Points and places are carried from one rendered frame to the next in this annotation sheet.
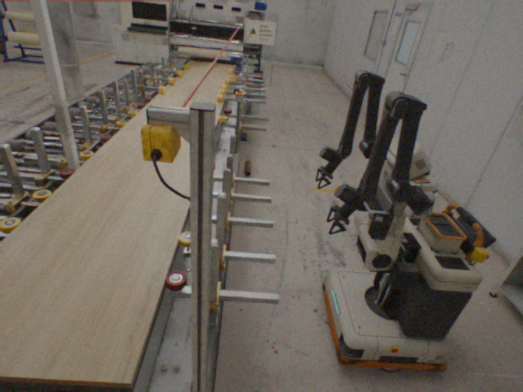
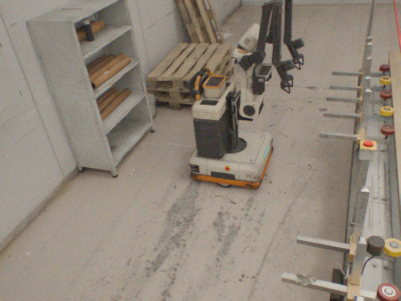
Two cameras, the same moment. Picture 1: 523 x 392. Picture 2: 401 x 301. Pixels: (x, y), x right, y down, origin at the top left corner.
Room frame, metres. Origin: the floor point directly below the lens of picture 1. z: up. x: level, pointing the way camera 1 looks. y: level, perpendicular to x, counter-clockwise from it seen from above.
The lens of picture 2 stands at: (4.20, 0.22, 2.28)
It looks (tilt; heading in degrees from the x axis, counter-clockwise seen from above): 34 degrees down; 208
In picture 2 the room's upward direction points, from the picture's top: 7 degrees counter-clockwise
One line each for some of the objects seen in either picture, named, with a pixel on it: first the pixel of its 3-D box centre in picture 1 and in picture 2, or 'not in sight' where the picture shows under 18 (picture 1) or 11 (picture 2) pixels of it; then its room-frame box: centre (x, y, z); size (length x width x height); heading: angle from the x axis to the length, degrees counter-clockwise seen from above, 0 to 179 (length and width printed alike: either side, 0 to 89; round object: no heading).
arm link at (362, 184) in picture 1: (380, 149); (288, 16); (1.20, -0.47, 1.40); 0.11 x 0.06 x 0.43; 3
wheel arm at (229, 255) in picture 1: (229, 256); (357, 88); (1.13, 0.10, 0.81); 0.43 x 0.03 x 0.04; 94
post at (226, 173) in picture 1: (224, 210); (364, 87); (1.34, 0.16, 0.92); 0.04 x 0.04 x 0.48; 4
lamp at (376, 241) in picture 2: not in sight; (372, 260); (3.08, 0.31, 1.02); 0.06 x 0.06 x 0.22; 4
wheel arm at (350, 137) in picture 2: (237, 180); (352, 138); (1.88, 0.14, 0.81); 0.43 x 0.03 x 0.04; 94
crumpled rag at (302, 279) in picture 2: not in sight; (305, 278); (3.13, 0.08, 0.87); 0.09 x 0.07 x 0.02; 94
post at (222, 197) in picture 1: (219, 239); (366, 71); (1.09, 0.14, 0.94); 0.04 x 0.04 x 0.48; 4
